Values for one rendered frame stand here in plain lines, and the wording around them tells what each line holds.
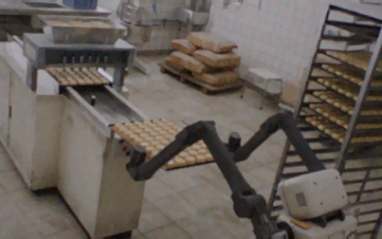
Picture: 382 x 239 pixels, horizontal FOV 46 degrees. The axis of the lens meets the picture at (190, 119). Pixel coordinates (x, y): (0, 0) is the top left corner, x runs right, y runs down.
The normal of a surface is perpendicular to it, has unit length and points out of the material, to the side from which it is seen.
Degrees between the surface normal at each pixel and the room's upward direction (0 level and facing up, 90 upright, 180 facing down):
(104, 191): 90
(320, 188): 47
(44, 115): 90
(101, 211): 90
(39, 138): 90
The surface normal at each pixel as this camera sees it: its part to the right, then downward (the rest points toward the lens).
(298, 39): -0.72, 0.13
